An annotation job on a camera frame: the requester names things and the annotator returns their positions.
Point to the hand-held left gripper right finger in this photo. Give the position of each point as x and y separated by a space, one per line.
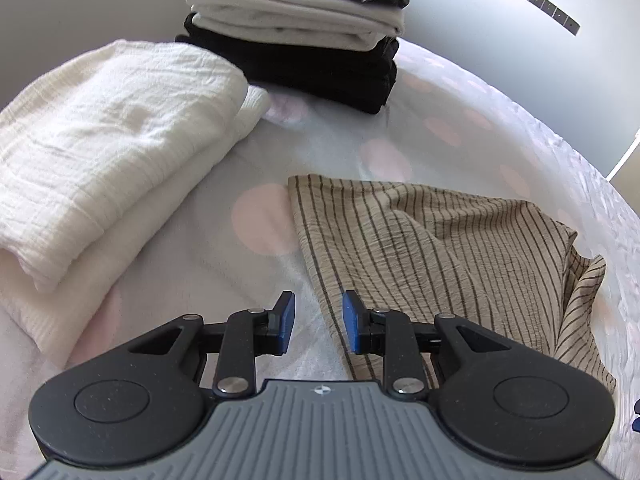
352 320

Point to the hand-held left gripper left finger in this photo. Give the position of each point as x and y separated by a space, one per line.
286 320

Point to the white folded garment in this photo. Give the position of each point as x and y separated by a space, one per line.
300 36

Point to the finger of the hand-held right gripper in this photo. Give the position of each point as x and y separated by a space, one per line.
637 417

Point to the bed with pink dotted sheet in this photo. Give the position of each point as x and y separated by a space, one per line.
350 125

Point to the white folded crinkle cloth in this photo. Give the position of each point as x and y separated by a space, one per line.
100 135

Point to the beige striped pants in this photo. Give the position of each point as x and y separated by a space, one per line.
425 250

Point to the black folded garment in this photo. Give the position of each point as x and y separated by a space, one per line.
325 75

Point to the grey wall switch panel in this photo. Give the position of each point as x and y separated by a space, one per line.
547 8

